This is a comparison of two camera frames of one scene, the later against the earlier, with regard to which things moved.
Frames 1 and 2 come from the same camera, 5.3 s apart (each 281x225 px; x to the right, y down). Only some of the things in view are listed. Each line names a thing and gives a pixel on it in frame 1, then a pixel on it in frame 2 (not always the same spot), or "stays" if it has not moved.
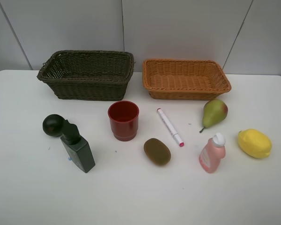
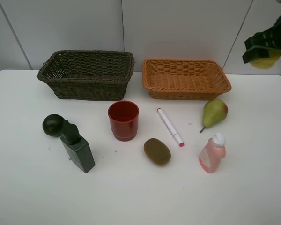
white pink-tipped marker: (170, 127) stays
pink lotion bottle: (212, 152) stays
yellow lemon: (255, 143) to (267, 63)
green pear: (214, 111) stays
